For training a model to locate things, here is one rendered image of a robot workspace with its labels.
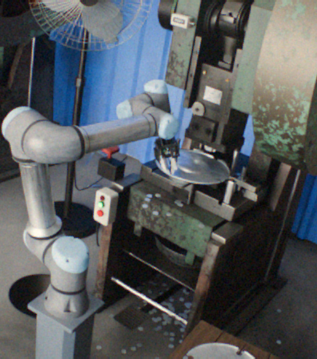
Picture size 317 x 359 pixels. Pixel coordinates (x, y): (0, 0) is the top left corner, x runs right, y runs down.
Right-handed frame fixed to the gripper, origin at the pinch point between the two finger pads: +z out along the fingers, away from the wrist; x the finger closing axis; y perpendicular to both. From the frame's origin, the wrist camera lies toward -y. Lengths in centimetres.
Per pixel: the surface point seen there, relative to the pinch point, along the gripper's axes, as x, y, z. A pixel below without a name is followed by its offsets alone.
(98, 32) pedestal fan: -12, -82, -37
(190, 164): 9.4, -8.4, 4.0
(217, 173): 18.2, -3.4, 7.6
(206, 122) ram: 17.9, -8.2, -12.1
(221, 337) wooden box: 3, 41, 48
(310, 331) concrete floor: 54, 4, 103
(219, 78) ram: 25.4, -10.4, -27.4
